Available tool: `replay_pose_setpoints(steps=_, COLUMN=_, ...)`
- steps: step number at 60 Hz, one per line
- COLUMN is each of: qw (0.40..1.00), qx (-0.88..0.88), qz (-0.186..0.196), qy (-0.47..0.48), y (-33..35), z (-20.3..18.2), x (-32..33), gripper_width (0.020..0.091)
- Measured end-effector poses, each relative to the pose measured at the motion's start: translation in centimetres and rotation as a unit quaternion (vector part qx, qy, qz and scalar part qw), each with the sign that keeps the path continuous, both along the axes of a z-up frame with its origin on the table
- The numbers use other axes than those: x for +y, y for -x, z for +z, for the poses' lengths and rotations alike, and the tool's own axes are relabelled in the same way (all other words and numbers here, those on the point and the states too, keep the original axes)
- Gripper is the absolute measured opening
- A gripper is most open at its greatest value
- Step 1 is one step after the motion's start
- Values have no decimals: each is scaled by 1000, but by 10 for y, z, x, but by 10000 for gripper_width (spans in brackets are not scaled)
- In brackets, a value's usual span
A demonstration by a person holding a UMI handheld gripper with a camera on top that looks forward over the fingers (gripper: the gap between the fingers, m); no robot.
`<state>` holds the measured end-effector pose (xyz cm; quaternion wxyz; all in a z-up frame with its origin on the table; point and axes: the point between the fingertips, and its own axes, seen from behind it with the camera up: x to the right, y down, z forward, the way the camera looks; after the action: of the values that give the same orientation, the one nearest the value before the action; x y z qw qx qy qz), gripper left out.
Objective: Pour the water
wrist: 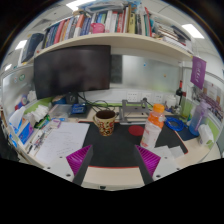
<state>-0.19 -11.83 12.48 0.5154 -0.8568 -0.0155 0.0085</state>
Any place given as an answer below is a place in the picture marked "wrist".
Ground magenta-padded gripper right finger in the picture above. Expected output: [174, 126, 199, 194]
[133, 144, 181, 186]

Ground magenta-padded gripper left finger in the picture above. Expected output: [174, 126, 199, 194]
[44, 144, 95, 187]

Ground orange-capped clear drink bottle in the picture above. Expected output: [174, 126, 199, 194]
[139, 103, 166, 150]

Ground purple translucent water bottle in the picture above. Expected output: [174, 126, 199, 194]
[188, 99, 212, 137]

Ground small white paper sheet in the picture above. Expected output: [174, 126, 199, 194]
[153, 145, 185, 161]

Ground white handwritten paper sheet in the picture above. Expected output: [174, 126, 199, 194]
[34, 121, 91, 166]

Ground flat round red coaster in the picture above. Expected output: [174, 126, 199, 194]
[128, 124, 145, 137]

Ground black desk mat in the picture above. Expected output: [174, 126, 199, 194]
[78, 121, 189, 169]

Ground purple and white packet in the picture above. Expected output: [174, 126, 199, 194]
[49, 119, 62, 129]

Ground beige mug with red flowers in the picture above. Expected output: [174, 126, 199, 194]
[92, 109, 118, 137]

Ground dark blue mouse pad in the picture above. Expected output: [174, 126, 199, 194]
[176, 124, 201, 142]

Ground small blue electronic device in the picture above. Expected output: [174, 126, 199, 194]
[70, 103, 88, 116]

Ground clear plastic box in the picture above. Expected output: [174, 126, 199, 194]
[48, 103, 73, 119]

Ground blue tissue box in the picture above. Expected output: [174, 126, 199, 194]
[8, 105, 35, 146]

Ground white tissue pack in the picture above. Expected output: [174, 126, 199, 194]
[31, 104, 51, 123]

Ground small white box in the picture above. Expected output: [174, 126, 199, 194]
[198, 123, 214, 146]

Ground white rounded container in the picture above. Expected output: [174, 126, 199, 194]
[165, 94, 177, 108]

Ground green translucent cup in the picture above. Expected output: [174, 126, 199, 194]
[180, 95, 194, 118]

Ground dark wine bottle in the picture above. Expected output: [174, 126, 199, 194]
[175, 79, 185, 108]

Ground black computer monitor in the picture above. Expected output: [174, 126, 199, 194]
[33, 44, 112, 106]

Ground purple hanging banner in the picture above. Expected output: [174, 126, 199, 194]
[190, 55, 208, 90]

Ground blue coiled cable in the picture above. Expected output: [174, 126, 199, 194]
[164, 116, 185, 133]

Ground black tangled cables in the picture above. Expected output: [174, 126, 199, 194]
[77, 92, 116, 113]

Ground white wall socket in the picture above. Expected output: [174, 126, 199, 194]
[141, 92, 153, 103]
[153, 93, 165, 104]
[125, 91, 141, 103]

